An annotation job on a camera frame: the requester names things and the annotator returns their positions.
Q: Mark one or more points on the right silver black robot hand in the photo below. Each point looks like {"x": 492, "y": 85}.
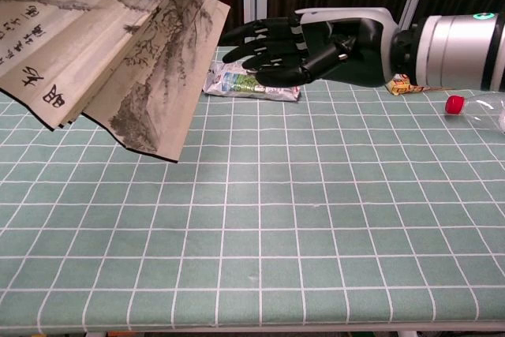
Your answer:
{"x": 343, "y": 57}

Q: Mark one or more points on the painted paper folding fan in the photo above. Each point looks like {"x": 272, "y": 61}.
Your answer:
{"x": 118, "y": 57}

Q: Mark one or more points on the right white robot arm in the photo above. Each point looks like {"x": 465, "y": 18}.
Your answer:
{"x": 453, "y": 53}

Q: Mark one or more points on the orange yellow food box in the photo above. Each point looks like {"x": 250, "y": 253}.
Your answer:
{"x": 402, "y": 85}

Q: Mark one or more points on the white green snack packet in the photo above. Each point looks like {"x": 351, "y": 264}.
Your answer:
{"x": 252, "y": 86}

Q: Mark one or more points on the clear bottle red label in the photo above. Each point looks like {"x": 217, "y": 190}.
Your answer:
{"x": 481, "y": 110}

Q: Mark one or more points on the green checked tablecloth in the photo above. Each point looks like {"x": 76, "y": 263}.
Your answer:
{"x": 276, "y": 214}

